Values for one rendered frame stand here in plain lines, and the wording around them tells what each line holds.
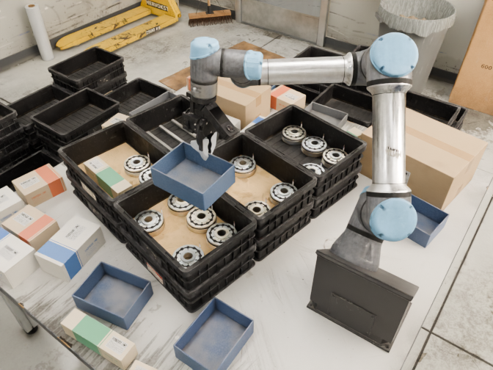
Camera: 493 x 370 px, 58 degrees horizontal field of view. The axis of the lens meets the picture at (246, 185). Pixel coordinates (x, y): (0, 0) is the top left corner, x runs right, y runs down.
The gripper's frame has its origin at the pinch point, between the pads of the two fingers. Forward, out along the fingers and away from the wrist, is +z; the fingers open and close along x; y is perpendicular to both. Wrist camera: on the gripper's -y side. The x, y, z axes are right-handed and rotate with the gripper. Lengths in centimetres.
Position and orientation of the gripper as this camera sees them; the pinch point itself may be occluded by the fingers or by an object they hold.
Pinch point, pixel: (207, 156)
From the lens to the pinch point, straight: 137.7
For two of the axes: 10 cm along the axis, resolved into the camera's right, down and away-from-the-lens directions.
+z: -0.7, 8.0, 6.0
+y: -8.0, -4.0, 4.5
